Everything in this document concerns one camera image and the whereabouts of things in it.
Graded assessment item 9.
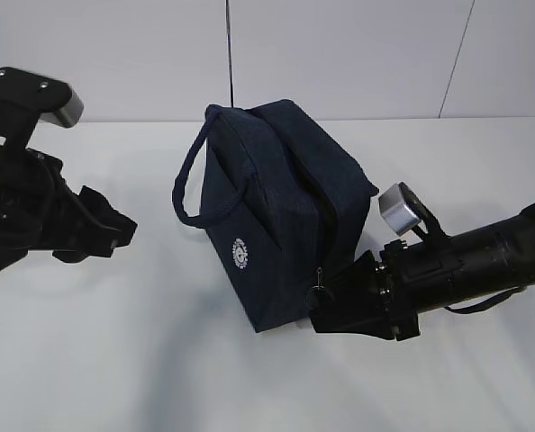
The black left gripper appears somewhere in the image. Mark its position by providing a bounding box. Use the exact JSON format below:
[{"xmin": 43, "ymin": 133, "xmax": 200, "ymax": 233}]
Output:
[{"xmin": 0, "ymin": 148, "xmax": 138, "ymax": 266}]

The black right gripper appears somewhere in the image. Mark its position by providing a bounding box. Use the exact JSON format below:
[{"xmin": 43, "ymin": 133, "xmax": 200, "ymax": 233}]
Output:
[{"xmin": 306, "ymin": 240, "xmax": 419, "ymax": 341}]

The navy blue lunch bag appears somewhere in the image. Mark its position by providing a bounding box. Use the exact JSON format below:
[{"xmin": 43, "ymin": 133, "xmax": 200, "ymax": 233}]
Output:
[{"xmin": 171, "ymin": 99, "xmax": 378, "ymax": 333}]

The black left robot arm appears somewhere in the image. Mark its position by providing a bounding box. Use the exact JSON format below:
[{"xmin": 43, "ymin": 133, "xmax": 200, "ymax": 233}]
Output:
[{"xmin": 0, "ymin": 102, "xmax": 138, "ymax": 272}]

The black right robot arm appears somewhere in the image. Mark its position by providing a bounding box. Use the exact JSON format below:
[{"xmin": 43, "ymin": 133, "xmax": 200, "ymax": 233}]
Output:
[{"xmin": 309, "ymin": 203, "xmax": 535, "ymax": 341}]

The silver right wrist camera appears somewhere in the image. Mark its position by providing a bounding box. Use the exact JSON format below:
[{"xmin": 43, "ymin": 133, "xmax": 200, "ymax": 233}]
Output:
[{"xmin": 378, "ymin": 182, "xmax": 449, "ymax": 245}]

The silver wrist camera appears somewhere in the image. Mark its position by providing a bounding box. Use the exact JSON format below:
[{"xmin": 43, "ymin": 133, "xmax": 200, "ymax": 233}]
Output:
[
  {"xmin": 378, "ymin": 182, "xmax": 449, "ymax": 245},
  {"xmin": 0, "ymin": 66, "xmax": 86, "ymax": 130}
]

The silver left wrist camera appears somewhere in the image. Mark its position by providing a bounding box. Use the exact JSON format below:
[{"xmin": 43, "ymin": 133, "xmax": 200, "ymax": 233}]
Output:
[{"xmin": 0, "ymin": 66, "xmax": 86, "ymax": 130}]

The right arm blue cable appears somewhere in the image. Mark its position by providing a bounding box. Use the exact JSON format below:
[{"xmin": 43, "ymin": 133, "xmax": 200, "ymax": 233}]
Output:
[{"xmin": 442, "ymin": 285, "xmax": 528, "ymax": 315}]

